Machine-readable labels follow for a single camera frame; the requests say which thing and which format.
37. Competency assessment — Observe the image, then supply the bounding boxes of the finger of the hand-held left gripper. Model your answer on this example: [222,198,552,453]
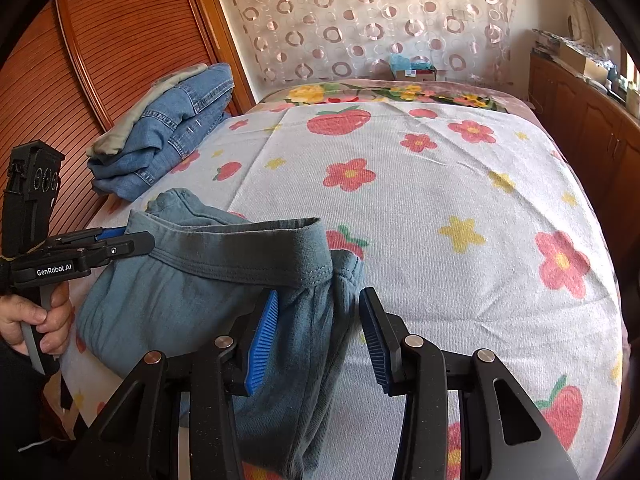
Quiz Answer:
[50,227,128,247]
[89,231,154,267]

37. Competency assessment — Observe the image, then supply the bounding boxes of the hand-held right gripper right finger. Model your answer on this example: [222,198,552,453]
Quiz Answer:
[359,288,581,480]

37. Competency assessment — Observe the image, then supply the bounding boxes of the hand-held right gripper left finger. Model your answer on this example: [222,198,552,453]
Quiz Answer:
[65,290,280,480]

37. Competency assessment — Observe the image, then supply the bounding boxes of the teal pants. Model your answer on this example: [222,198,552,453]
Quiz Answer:
[75,188,367,480]

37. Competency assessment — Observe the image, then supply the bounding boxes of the person's left hand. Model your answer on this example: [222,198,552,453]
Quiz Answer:
[0,284,74,362]

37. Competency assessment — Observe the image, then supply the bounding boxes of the folded grey-green garment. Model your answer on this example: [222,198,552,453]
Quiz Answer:
[86,63,209,157]

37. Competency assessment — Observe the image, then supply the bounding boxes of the folded blue jeans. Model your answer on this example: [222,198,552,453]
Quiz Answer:
[89,62,236,200]

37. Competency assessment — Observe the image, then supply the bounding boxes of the wooden slatted wardrobe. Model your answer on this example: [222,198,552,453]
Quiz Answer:
[0,0,258,246]

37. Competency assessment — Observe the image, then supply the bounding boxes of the white floral blanket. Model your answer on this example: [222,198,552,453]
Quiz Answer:
[65,100,632,480]

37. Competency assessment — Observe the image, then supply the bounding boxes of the person's dark clothing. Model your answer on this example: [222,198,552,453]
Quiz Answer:
[0,332,98,480]

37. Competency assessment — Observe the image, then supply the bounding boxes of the pink floral bed sheet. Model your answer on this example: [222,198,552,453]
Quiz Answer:
[42,78,542,441]

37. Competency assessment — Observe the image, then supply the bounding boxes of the cardboard box with blue bag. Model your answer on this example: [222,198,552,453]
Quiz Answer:
[389,53,437,82]

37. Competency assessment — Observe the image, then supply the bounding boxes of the wooden cabinet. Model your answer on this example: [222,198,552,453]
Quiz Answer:
[528,54,640,266]

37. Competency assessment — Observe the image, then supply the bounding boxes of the circle patterned curtain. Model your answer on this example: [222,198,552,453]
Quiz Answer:
[220,0,520,92]

